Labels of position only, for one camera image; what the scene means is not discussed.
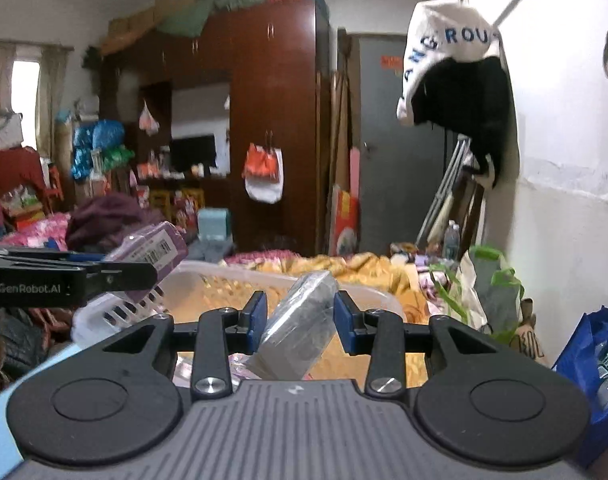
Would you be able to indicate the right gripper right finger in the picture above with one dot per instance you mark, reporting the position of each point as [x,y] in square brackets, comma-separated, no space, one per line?
[378,334]

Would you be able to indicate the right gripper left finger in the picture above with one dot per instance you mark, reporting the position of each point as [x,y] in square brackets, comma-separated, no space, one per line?
[220,333]

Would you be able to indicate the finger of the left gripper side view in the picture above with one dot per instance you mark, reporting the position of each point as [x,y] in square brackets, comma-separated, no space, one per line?
[117,276]

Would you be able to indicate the purple barcode tissue pack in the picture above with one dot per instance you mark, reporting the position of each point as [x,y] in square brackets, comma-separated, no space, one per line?
[161,245]

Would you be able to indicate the grey tissue pack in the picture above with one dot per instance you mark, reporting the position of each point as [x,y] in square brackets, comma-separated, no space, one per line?
[298,331]

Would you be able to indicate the dark clothes pile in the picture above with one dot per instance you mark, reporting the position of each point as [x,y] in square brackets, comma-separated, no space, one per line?
[102,223]

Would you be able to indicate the pink floral bedsheet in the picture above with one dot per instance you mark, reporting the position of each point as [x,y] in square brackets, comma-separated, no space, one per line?
[49,232]

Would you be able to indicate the clear plastic laundry basket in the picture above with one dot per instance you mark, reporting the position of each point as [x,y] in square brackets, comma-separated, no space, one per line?
[191,289]

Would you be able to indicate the green white shopping bag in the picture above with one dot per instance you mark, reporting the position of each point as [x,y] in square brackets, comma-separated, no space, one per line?
[482,291]

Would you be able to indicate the black television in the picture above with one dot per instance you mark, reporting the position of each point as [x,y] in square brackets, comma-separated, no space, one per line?
[193,151]

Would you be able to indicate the red white hanging bag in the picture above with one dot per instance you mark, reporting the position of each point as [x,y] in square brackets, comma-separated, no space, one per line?
[263,174]

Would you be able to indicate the grey door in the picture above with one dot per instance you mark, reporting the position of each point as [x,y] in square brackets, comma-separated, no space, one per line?
[400,167]

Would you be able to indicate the dark red wooden wardrobe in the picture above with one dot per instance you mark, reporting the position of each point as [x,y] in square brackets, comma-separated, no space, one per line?
[274,59]

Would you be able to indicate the blue shopping bag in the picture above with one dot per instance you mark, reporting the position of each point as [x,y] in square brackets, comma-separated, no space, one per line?
[584,360]

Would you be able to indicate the metal crutches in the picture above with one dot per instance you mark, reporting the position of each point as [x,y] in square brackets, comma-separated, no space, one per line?
[452,172]

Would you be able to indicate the beige window curtain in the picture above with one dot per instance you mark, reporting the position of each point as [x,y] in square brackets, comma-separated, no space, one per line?
[51,80]

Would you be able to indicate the black garment hanging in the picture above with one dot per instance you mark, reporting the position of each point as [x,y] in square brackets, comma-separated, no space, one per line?
[472,99]

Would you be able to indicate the white jacket blue letters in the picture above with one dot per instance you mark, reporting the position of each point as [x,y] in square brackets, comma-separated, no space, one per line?
[442,30]

